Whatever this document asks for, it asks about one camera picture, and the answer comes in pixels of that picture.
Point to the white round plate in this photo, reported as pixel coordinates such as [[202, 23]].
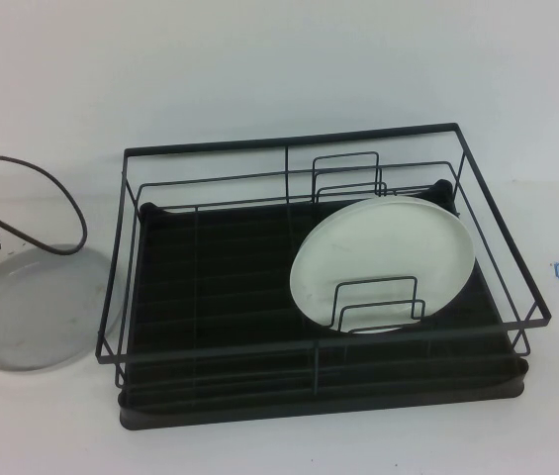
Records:
[[373, 257]]

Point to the grey round plate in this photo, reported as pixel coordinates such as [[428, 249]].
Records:
[[41, 316]]

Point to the black plastic drip tray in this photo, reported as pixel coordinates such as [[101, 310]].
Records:
[[308, 420]]

